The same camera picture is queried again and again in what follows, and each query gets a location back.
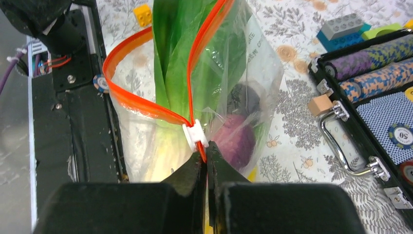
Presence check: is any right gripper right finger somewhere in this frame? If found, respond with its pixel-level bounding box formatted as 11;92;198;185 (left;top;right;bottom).
206;141;365;234

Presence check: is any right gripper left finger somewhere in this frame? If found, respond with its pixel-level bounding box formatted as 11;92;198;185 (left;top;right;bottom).
34;153;207;234

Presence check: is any purple toy onion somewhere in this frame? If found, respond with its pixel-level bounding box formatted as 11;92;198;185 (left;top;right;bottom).
211;114;256;170

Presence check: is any dark toy eggplant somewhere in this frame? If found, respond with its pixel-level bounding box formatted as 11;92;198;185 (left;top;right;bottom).
227;84;260;116

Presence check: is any clear orange-zip bag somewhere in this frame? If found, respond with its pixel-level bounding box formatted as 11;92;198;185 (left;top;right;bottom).
103;0;283;182

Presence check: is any green white bok choy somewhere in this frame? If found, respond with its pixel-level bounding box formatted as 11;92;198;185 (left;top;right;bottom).
142;0;252;183

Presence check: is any floral table mat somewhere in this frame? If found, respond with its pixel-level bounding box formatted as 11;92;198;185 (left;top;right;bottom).
97;0;413;234

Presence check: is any small wooden cube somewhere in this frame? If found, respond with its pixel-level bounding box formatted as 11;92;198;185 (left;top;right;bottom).
307;94;333;117

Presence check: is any black poker chip case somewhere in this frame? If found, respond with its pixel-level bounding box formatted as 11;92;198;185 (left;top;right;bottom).
308;29;413;234

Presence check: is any small yellow toy piece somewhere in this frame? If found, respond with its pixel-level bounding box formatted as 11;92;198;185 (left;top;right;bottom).
133;4;152;27

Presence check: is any teal blue block stack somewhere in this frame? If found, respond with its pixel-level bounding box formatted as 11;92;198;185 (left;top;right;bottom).
317;13;371;52

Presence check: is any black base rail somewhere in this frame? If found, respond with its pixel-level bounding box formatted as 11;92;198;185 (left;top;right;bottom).
28;0;128;226

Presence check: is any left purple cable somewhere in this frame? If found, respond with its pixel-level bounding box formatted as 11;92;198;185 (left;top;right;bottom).
0;48;26;98

